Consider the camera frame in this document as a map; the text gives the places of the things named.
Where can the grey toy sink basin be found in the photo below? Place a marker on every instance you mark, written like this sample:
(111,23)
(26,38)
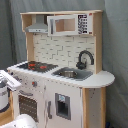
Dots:
(72,73)

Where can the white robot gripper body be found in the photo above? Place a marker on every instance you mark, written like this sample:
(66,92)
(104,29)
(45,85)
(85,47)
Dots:
(4,99)

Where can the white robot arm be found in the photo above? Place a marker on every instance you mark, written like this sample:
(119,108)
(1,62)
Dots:
(22,121)

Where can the toy oven door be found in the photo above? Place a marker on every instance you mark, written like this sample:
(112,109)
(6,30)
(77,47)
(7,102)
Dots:
(26,102)

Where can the black toy faucet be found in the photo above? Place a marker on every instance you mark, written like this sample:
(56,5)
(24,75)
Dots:
(82,64)

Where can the white toy microwave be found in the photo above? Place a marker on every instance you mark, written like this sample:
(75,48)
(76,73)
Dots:
(75,24)

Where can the toy ice dispenser panel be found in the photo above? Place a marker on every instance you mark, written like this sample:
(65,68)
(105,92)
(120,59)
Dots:
(62,103)

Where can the grey toy range hood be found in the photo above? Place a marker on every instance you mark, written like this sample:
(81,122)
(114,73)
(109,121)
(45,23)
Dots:
(38,25)

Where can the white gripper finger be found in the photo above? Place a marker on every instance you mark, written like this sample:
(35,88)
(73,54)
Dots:
(9,81)

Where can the right red stove knob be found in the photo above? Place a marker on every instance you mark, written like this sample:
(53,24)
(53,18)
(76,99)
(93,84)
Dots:
(34,83)

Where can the black toy stovetop red burners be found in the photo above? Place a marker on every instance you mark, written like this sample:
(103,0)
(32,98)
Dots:
(37,66)

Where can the grey cabinet door handle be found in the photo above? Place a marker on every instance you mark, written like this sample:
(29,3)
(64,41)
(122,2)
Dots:
(49,110)

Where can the wooden toy play kitchen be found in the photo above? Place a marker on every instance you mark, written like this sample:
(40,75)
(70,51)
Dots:
(87,97)

